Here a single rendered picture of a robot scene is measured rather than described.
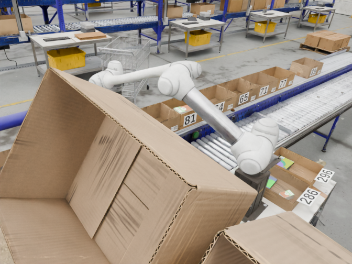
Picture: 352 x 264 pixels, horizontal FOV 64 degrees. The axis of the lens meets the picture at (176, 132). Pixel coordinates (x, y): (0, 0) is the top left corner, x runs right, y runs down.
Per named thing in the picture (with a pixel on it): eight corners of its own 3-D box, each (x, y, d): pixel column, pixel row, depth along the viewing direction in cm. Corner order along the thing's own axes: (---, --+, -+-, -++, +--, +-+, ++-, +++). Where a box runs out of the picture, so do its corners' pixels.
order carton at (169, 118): (144, 144, 236) (144, 128, 227) (125, 129, 254) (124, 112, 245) (179, 130, 259) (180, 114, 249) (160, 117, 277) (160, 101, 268)
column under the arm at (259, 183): (268, 206, 205) (280, 171, 187) (249, 226, 188) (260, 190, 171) (238, 187, 219) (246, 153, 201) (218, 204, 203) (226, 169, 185)
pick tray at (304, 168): (308, 191, 220) (312, 182, 215) (263, 168, 241) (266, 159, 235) (320, 175, 239) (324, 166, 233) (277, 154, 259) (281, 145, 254)
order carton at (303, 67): (307, 79, 393) (310, 67, 384) (288, 72, 412) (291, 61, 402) (320, 74, 416) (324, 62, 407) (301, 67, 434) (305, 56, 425)
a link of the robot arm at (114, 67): (114, 78, 205) (102, 84, 195) (113, 57, 197) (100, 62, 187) (126, 81, 201) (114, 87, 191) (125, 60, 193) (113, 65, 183)
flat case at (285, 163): (294, 163, 244) (294, 162, 243) (283, 172, 233) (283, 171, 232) (279, 156, 252) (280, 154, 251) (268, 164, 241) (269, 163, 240)
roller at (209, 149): (235, 171, 243) (236, 167, 240) (194, 143, 275) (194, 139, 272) (239, 169, 245) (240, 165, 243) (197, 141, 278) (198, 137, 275)
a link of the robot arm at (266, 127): (275, 147, 179) (285, 118, 166) (269, 163, 166) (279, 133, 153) (250, 139, 185) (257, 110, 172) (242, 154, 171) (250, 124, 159)
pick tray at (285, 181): (289, 213, 200) (294, 204, 195) (244, 185, 222) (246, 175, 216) (306, 194, 218) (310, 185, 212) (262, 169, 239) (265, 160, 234)
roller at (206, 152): (230, 174, 239) (231, 170, 236) (189, 145, 271) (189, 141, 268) (234, 172, 242) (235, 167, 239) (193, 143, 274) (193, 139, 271)
